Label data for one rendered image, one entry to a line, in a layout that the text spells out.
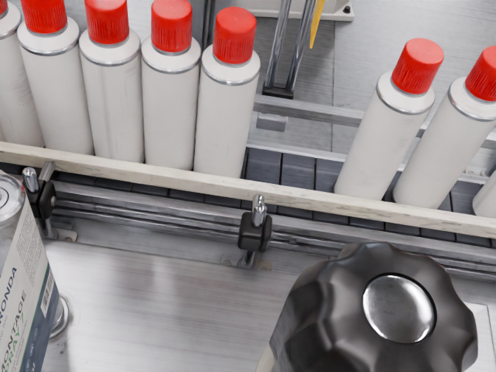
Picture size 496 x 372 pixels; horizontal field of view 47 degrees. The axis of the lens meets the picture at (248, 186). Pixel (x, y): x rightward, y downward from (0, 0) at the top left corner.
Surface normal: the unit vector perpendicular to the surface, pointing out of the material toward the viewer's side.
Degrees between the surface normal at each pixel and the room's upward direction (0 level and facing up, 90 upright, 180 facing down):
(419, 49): 3
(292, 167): 0
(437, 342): 12
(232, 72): 42
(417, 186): 90
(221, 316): 0
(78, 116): 90
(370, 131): 90
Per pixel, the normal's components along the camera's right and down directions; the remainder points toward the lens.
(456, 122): -0.64, 0.58
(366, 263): -0.02, -0.71
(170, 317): 0.12, -0.58
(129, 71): 0.67, 0.64
